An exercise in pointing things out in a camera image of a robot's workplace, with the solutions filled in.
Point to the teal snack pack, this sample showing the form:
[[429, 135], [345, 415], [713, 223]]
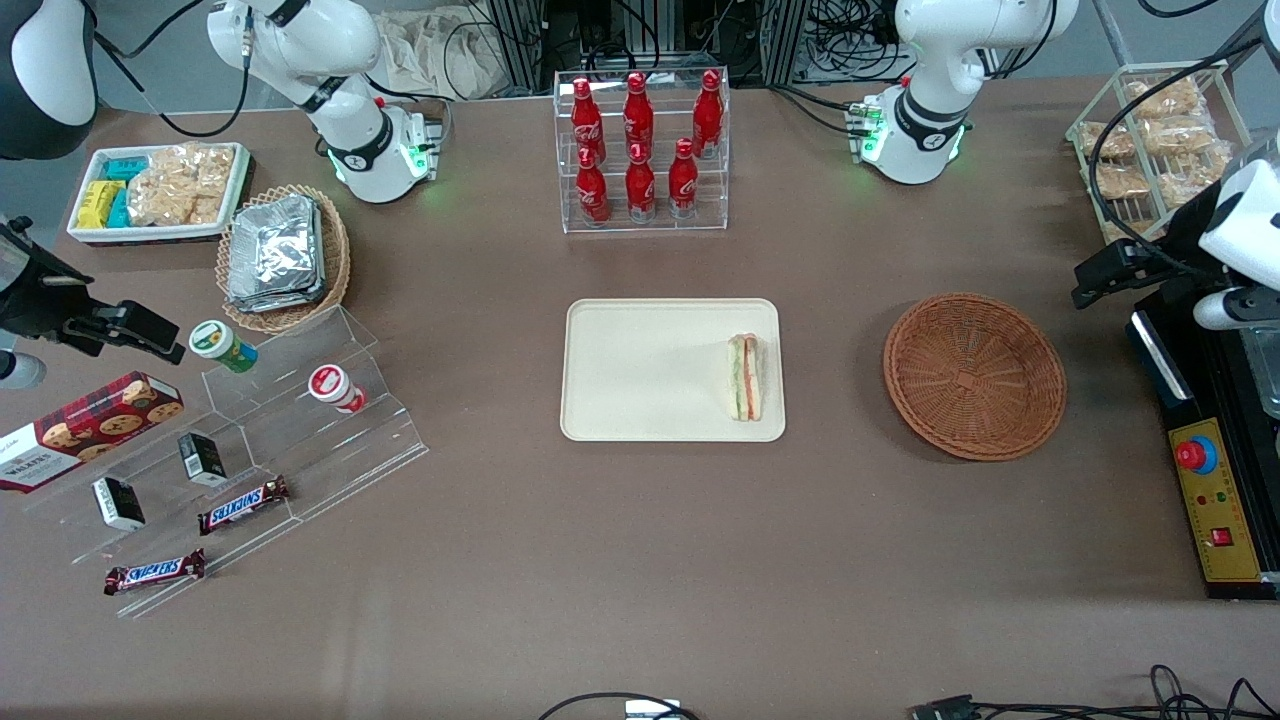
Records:
[[120, 208], [127, 168]]

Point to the white rectangular snack tray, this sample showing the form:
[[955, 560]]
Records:
[[90, 235]]

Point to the beige plastic tray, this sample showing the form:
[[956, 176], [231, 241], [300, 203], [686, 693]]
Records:
[[650, 370]]

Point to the clear bag of crackers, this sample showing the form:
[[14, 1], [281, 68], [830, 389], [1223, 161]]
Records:
[[180, 185]]

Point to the silver foil pack stack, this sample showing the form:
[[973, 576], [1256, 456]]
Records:
[[275, 255]]

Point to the black plug connector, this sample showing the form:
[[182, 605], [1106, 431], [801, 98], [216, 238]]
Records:
[[943, 708]]

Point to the green lid snack cup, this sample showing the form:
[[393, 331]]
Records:
[[220, 343]]

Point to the brown round wicker basket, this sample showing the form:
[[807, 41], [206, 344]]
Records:
[[975, 385]]

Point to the yellow snack packs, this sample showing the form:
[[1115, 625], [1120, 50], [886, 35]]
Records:
[[98, 203]]

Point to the clear acrylic step stand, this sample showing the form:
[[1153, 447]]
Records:
[[300, 450]]

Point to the red tartan cookie box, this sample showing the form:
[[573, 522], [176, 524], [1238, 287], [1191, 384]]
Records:
[[90, 430]]

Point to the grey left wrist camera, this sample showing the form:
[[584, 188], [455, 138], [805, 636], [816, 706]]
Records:
[[1218, 310]]

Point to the red cola bottle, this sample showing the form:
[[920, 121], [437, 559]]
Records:
[[708, 115], [640, 190], [638, 115], [593, 195], [683, 185], [586, 120]]

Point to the wrapped bread pack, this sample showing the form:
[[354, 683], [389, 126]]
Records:
[[1122, 180], [1108, 141], [1180, 135], [1200, 172], [1163, 98], [1125, 230]]

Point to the black machine with yellow panel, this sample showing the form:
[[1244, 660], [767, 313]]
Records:
[[1215, 530]]

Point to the triangle sandwich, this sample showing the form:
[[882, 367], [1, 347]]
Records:
[[746, 380]]

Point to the brown Snickers bar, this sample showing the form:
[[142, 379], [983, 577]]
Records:
[[243, 505], [155, 572]]

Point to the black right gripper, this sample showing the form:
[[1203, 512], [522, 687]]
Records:
[[38, 300]]

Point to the small black box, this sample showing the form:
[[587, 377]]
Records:
[[203, 460], [120, 503]]

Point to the light wicker basket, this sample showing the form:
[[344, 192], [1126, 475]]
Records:
[[338, 260]]

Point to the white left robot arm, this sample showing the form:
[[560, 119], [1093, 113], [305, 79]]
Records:
[[930, 120]]

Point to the clear acrylic bottle rack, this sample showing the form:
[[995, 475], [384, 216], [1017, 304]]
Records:
[[715, 200]]

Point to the aluminium frame post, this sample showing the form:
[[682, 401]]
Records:
[[520, 45], [785, 40]]

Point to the red lid snack cup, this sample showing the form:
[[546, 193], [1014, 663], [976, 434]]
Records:
[[333, 387]]

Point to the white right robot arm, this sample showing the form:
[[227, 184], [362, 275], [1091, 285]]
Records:
[[370, 150]]

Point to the small white device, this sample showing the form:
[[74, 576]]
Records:
[[652, 710]]

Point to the red emergency stop button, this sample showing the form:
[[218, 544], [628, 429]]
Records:
[[1193, 455]]

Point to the beige crumpled cloth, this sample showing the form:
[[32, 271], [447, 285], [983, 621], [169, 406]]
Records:
[[440, 55]]

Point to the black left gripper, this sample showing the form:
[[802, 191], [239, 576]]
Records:
[[1176, 246]]

